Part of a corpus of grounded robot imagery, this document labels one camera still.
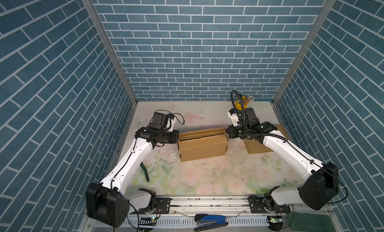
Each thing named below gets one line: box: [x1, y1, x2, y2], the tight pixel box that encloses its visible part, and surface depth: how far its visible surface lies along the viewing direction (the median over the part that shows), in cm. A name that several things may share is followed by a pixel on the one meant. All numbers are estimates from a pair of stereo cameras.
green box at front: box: [286, 213, 337, 232], surface depth 70 cm
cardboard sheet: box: [177, 127, 229, 162], surface depth 82 cm
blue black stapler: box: [194, 214, 229, 232], surface depth 69 cm
